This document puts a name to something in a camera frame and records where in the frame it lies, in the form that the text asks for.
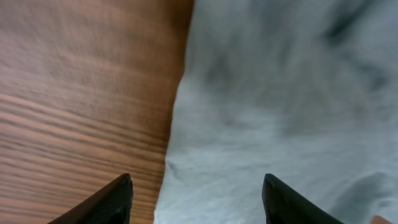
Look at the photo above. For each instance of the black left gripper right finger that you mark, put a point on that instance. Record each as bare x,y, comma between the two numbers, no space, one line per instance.
283,205

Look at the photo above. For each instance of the light blue t-shirt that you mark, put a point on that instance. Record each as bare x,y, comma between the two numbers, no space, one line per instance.
305,90

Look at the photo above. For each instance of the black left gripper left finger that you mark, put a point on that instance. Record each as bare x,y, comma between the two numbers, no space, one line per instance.
110,205

